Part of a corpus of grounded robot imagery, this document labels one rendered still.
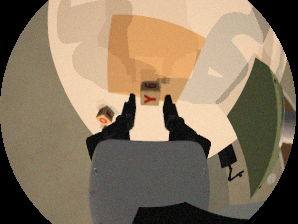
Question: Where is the tan flat mat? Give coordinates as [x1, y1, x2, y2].
[107, 15, 206, 104]

